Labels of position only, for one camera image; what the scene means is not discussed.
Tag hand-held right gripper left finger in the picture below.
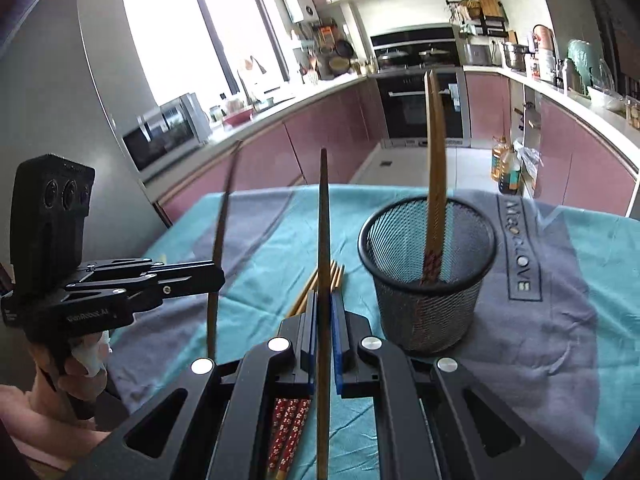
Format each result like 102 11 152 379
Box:
62 290 321 480

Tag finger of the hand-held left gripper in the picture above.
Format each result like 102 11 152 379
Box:
80 257 167 282
66 260 226 319

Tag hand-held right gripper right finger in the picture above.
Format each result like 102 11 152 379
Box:
330 302 583 480

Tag black mesh utensil holder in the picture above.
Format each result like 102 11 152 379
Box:
357 196 497 357

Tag bundle of wooden chopsticks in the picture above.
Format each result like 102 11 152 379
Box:
429 71 448 286

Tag person's left forearm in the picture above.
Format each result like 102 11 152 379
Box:
0 384 118 468

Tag person's left hand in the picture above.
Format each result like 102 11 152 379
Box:
29 332 115 430

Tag teal and grey tablecloth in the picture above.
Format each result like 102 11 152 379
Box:
107 183 640 480

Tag silver microwave oven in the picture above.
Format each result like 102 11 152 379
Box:
122 92 213 173

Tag pink cabinet run with sink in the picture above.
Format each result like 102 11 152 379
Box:
160 74 386 222

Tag red basin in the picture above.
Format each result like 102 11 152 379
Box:
222 109 255 128

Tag kitchen window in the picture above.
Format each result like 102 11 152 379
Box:
121 0 291 106

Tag cooking oil bottles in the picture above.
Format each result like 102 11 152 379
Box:
498 150 522 196

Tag yellow cooking oil bottle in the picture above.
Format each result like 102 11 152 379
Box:
491 136 511 183

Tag built-in black oven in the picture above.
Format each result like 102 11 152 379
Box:
375 67 469 142

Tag clear plastic bag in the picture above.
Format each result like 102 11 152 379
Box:
512 140 544 196

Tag dark lidded wok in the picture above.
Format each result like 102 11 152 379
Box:
377 47 416 68

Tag pink cabinet run with appliances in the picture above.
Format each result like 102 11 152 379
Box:
464 67 640 213

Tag steel lidded pan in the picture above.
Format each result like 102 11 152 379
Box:
419 46 454 66

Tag black range hood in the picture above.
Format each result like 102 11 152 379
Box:
370 25 461 52

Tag steel square container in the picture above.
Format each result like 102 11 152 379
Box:
464 42 493 66

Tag steel stock pot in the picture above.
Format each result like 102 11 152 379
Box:
502 41 530 72

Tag pink jug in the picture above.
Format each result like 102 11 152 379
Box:
532 24 557 56

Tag green appliance under plastic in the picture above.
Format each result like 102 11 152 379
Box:
567 39 602 93

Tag black wall rack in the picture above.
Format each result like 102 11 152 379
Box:
447 0 511 38

